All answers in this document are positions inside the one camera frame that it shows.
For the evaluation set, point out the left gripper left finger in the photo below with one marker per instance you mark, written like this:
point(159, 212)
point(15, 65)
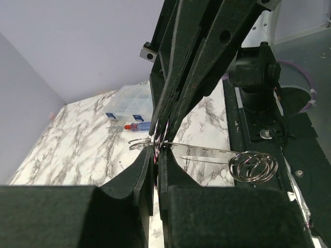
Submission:
point(115, 214)

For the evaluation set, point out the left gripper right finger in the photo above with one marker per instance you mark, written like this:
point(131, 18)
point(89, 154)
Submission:
point(197, 216)

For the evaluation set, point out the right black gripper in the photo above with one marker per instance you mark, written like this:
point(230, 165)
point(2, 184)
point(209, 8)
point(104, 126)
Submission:
point(193, 44)

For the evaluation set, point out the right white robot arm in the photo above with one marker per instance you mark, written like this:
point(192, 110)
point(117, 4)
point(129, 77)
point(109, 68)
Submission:
point(252, 68)

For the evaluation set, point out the clear plastic organizer box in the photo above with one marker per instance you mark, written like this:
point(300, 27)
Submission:
point(132, 103)

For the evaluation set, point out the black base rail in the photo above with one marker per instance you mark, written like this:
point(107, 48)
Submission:
point(258, 122)

